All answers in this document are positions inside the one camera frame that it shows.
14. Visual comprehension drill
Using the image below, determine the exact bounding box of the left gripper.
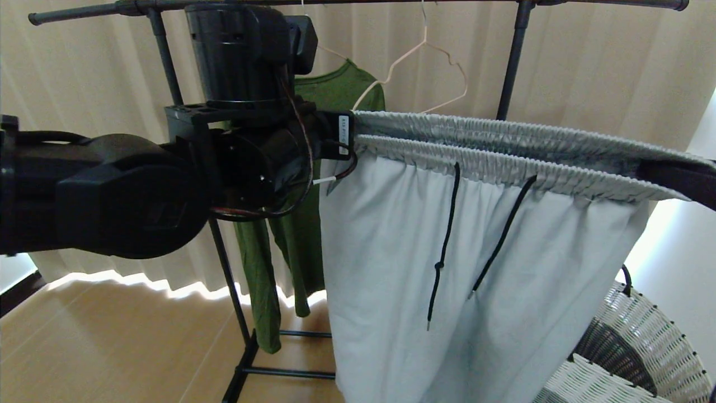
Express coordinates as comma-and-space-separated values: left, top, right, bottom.
213, 110, 356, 212

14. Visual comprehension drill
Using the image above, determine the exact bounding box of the green sleeveless shirt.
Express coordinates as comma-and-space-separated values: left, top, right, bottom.
221, 59, 387, 355

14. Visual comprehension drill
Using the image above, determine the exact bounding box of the pink clothes hanger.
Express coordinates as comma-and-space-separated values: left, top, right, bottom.
351, 0, 469, 114
301, 0, 351, 63

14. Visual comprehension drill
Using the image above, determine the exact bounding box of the pale grey garment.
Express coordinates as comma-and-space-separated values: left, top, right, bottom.
319, 110, 716, 403

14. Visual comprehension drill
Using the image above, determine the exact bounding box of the black clothes rack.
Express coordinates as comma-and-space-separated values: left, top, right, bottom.
28, 0, 689, 403

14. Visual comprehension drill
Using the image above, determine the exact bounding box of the white laundry basket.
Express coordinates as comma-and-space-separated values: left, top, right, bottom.
531, 265, 714, 403

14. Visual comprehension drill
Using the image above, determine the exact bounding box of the window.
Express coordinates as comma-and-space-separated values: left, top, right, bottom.
0, 252, 49, 318

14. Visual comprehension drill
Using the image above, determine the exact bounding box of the beige curtain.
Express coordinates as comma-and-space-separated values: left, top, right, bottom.
0, 0, 716, 306

